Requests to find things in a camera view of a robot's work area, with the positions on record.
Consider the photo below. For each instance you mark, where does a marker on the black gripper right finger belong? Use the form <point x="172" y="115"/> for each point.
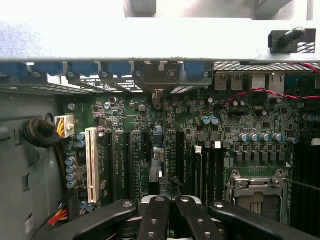
<point x="197" y="220"/>

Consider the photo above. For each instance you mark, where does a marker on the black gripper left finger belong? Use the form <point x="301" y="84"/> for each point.
<point x="155" y="220"/>

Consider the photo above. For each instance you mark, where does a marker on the black RAM slot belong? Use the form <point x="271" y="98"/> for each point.
<point x="207" y="175"/>
<point x="221" y="175"/>
<point x="302" y="187"/>
<point x="214" y="175"/>
<point x="317" y="187"/>
<point x="310" y="187"/>
<point x="295" y="187"/>

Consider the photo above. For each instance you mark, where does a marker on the metal CPU socket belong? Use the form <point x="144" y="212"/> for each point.
<point x="257" y="200"/>

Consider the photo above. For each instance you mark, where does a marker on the long PCIe expansion slot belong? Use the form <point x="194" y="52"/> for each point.
<point x="127" y="162"/>
<point x="110" y="162"/>
<point x="180" y="150"/>

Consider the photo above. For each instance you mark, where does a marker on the short PCIe expansion slot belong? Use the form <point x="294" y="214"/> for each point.
<point x="145" y="142"/>

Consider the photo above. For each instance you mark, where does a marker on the white PCI expansion slot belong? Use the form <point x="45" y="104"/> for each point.
<point x="91" y="162"/>

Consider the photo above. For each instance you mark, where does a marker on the blue-top capacitor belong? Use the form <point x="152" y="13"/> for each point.
<point x="265" y="137"/>
<point x="81" y="144"/>
<point x="71" y="177"/>
<point x="214" y="120"/>
<point x="243" y="137"/>
<point x="70" y="160"/>
<point x="81" y="135"/>
<point x="205" y="120"/>
<point x="277" y="137"/>
<point x="71" y="184"/>
<point x="254" y="137"/>
<point x="71" y="169"/>

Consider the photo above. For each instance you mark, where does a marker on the green motherboard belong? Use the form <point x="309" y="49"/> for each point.
<point x="130" y="112"/>

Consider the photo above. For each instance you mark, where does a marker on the thin metal locking lever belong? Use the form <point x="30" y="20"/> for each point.
<point x="302" y="184"/>

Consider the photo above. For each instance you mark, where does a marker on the white power connector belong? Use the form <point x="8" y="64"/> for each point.
<point x="68" y="128"/>

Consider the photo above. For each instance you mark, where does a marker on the grey power supply housing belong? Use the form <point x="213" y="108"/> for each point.
<point x="30" y="175"/>

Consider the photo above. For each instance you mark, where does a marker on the silver USB port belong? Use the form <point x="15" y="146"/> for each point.
<point x="236" y="82"/>
<point x="221" y="82"/>

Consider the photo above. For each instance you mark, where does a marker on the blue slot clip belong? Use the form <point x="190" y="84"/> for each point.
<point x="118" y="68"/>
<point x="48" y="67"/>
<point x="12" y="68"/>
<point x="81" y="68"/>
<point x="193" y="68"/>

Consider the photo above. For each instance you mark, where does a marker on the silver rear port block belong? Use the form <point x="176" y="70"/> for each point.
<point x="258" y="81"/>
<point x="276" y="83"/>

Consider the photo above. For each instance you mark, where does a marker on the open black PC case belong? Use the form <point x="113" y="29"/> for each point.
<point x="150" y="37"/>

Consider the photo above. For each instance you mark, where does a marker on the black rear panel fitting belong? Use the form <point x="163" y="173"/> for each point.
<point x="275" y="42"/>

